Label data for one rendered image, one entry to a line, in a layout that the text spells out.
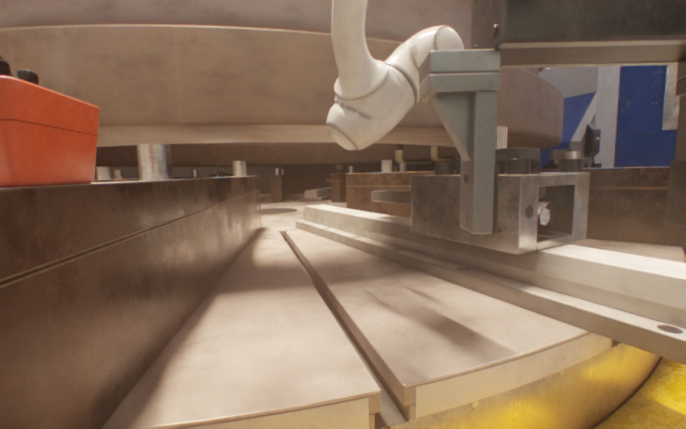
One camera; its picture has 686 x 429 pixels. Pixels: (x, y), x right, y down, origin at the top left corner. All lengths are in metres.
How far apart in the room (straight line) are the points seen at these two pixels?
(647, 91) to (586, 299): 4.52
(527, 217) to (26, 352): 1.02
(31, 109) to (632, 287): 1.13
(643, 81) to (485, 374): 4.93
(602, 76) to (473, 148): 6.79
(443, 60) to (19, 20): 1.46
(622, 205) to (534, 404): 1.42
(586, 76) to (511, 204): 5.98
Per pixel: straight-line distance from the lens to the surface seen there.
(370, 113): 0.62
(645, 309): 1.02
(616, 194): 2.20
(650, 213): 2.22
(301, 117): 1.08
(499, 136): 1.28
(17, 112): 0.55
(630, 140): 5.43
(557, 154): 3.25
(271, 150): 5.62
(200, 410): 0.69
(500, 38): 0.21
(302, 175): 7.31
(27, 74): 0.71
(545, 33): 0.22
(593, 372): 1.16
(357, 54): 0.61
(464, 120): 0.21
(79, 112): 0.65
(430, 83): 0.20
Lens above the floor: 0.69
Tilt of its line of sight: 7 degrees down
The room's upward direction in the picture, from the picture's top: 1 degrees counter-clockwise
